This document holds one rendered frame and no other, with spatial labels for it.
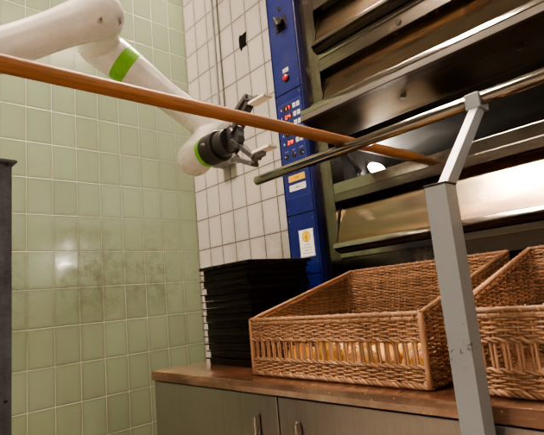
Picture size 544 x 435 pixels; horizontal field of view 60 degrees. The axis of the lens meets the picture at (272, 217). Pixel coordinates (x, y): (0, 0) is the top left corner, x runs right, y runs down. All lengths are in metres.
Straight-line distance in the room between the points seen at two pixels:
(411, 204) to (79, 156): 1.41
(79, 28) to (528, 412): 1.29
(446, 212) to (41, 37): 1.05
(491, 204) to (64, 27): 1.23
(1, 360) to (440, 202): 1.06
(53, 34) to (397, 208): 1.12
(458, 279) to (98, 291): 1.62
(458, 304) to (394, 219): 0.80
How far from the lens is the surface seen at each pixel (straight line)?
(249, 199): 2.11
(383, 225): 1.62
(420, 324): 0.99
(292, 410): 1.20
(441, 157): 1.55
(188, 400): 1.55
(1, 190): 1.39
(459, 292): 0.84
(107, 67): 1.56
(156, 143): 2.42
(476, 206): 1.47
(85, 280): 2.13
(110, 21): 1.42
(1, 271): 1.35
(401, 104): 1.65
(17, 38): 1.37
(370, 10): 1.79
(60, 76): 0.90
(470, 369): 0.85
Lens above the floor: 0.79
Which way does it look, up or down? 10 degrees up
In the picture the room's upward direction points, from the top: 5 degrees counter-clockwise
